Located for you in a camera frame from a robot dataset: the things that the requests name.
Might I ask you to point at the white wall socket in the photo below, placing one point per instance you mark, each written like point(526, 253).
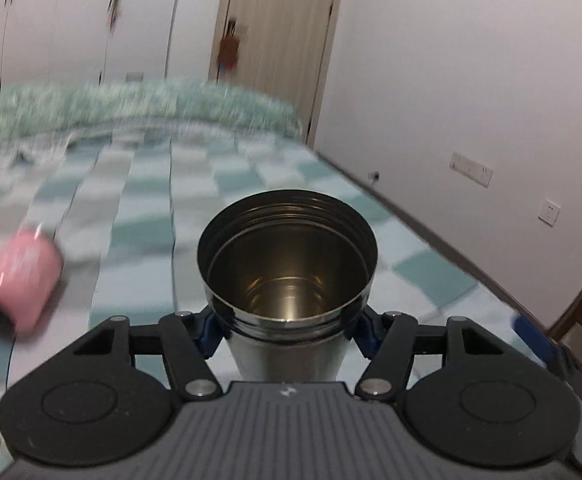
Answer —
point(549, 212)

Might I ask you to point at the checked bed sheet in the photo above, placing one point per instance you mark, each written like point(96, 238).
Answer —
point(136, 220)

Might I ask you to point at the wooden door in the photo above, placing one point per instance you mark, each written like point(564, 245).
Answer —
point(276, 35)

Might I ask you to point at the pink cup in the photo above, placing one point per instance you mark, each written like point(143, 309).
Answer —
point(21, 280)

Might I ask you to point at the red door hanger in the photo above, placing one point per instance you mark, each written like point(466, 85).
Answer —
point(229, 47)

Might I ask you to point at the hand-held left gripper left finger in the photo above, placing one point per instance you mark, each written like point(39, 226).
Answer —
point(210, 336)

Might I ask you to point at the white wardrobe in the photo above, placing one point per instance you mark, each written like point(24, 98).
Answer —
point(71, 15)

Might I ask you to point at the stainless steel cup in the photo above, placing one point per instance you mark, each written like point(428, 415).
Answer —
point(291, 280)

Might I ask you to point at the green floral quilt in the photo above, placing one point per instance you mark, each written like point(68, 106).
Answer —
point(136, 102)

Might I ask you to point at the blue object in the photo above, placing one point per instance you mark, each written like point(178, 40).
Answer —
point(533, 335)

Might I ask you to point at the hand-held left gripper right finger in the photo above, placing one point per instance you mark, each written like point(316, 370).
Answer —
point(367, 336)

